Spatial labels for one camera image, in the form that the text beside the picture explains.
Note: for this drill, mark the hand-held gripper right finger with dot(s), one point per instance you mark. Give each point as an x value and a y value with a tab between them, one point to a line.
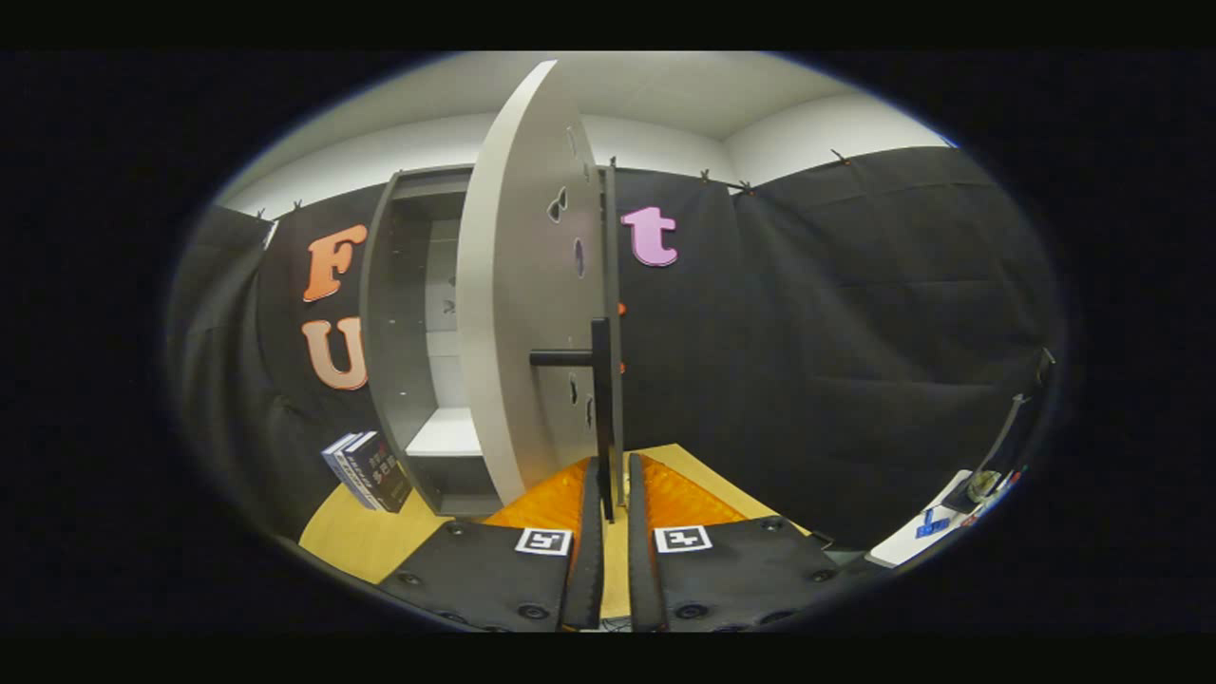
741	570

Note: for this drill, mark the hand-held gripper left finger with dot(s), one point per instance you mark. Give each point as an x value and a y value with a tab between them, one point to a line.
494	570

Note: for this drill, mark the dark blue book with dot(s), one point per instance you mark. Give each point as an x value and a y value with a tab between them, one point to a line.
385	475

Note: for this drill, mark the white side table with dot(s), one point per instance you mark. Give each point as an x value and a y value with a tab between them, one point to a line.
902	546

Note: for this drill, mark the light blue spine book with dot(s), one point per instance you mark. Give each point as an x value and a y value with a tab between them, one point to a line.
342	478
354	475

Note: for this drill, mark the small blue item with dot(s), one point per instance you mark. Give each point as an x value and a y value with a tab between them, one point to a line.
933	524

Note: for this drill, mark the small green yellow object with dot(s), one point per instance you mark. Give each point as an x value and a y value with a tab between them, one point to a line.
985	486

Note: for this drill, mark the grey cabinet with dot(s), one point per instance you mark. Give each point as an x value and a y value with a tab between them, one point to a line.
389	332

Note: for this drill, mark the black backdrop cloth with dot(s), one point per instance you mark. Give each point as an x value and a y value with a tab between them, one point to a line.
855	332

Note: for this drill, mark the black stand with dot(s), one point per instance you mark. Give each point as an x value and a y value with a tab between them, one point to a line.
1002	437

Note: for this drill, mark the row of cloth clips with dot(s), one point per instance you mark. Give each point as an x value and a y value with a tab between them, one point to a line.
839	156

